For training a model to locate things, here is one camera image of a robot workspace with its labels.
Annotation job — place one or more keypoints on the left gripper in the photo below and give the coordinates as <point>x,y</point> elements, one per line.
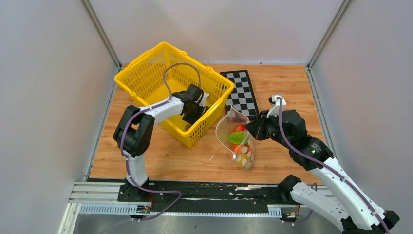
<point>192,121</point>

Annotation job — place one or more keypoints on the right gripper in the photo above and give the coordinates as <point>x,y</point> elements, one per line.
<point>254,127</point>

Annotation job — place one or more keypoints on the red apple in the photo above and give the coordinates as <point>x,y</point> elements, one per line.
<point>239,128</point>

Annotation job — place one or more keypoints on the green star fruit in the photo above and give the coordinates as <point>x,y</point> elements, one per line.
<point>239,137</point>

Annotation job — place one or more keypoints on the polka dot zip bag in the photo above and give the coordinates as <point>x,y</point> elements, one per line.
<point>226,126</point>

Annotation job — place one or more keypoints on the orange tangerine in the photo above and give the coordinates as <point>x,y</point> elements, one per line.
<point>236,148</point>

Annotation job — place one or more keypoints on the yellow lemon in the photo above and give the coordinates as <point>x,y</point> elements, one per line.
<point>242,160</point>

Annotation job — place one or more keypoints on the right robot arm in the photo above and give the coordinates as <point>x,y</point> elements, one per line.
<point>354,212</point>

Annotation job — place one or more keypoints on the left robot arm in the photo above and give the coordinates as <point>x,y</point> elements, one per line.
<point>133,134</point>

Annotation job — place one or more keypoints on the black white checkerboard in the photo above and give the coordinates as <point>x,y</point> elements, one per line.
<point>242,97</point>

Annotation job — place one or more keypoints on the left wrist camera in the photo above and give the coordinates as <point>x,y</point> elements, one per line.
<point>203,99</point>

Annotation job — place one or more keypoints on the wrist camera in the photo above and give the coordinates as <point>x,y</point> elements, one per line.
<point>203,99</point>
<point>278,104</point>

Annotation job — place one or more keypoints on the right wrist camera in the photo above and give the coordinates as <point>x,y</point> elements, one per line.
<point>278,104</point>

